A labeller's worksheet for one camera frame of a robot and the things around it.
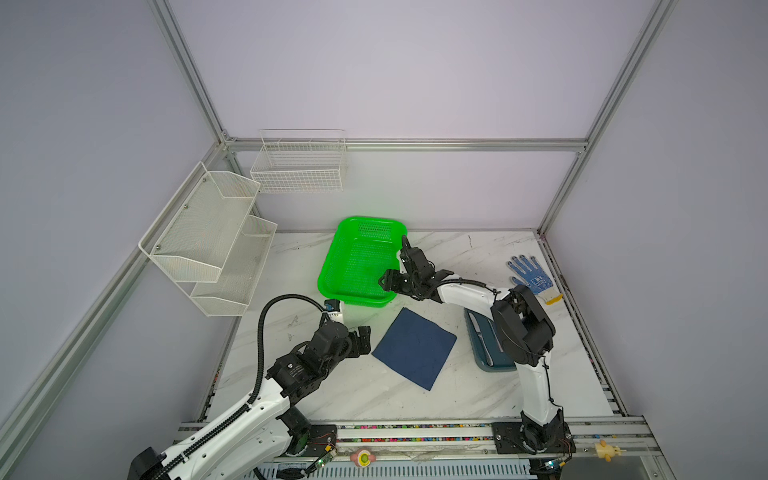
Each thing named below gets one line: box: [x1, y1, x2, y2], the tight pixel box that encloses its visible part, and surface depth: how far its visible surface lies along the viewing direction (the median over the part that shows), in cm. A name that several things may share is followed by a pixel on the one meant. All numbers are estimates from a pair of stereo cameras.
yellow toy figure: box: [595, 439, 627, 462], surface depth 70 cm
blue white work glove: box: [506, 254, 564, 305], surface depth 107 cm
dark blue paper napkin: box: [372, 307, 457, 391], surface depth 92 cm
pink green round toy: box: [350, 449, 377, 468], surface depth 69 cm
